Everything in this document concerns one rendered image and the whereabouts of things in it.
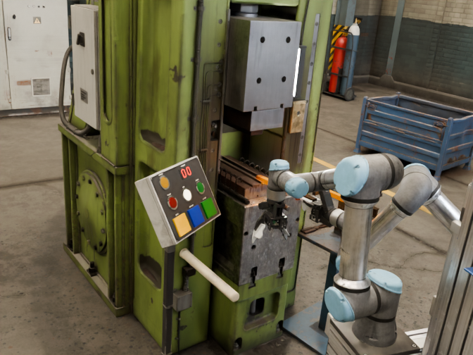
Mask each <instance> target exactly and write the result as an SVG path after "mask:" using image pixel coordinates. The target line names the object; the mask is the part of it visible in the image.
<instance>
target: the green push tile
mask: <svg viewBox="0 0 473 355"><path fill-rule="evenodd" d="M201 206H202V208H203V211H204V213H205V215H206V218H207V219H209V218H210V217H212V216H214V215H215V214H216V213H217V211H216V209H215V206H214V203H213V200H212V199H211V197H209V198H207V199H206V200H204V201H202V202H201Z"/></svg>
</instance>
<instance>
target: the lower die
mask: <svg viewBox="0 0 473 355"><path fill-rule="evenodd" d="M220 156H223V155H220ZM223 157H225V158H227V159H229V160H231V161H233V162H234V163H236V164H238V165H240V166H242V167H244V168H245V169H247V170H249V171H251V172H253V173H255V174H256V175H262V176H265V177H267V178H268V175H265V174H264V173H262V172H259V170H256V169H254V168H252V167H250V166H248V165H246V164H244V163H243V162H241V161H239V160H237V159H235V158H233V157H231V156H223ZM220 166H221V167H222V169H223V168H225V169H226V170H227V171H230V172H231V173H232V175H233V174H236V178H238V177H241V179H242V182H241V179H240V178H239V179H237V182H236V179H235V175H233V176H232V181H231V189H232V190H235V182H236V192H237V193H239V194H240V195H242V196H243V197H246V198H247V199H248V200H250V199H255V198H259V197H264V196H266V195H267V185H266V184H263V181H261V180H259V179H257V178H255V177H253V176H252V175H249V174H248V173H246V172H244V171H242V170H240V169H238V168H237V167H235V166H233V165H231V164H229V163H228V162H226V161H223V160H222V159H220ZM225 173H226V172H225V170H222V172H221V183H222V184H224V183H225ZM230 177H231V176H230V173H227V176H226V186H227V187H229V184H230ZM257 195H258V197H257Z"/></svg>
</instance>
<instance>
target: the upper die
mask: <svg viewBox="0 0 473 355"><path fill-rule="evenodd" d="M283 118H284V108H276V109H268V110H261V111H255V110H254V111H248V112H242V111H239V110H237V109H235V108H232V107H230V106H227V105H224V114H223V120H226V121H228V122H230V123H233V124H235V125H238V126H239V127H242V128H244V129H246V130H249V131H255V130H265V129H271V128H277V127H282V125H283Z"/></svg>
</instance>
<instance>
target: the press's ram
mask: <svg viewBox="0 0 473 355"><path fill-rule="evenodd" d="M301 25H302V22H298V21H294V20H285V19H280V18H272V17H267V16H262V15H258V17H242V16H235V15H231V16H230V21H229V41H228V51H227V72H226V83H225V103H224V105H227V106H230V107H232V108H235V109H237V110H239V111H242V112H248V111H254V110H255V111H261V110H268V109H276V108H289V107H292V103H293V97H294V85H295V79H296V67H297V61H298V50H299V43H300V36H301Z"/></svg>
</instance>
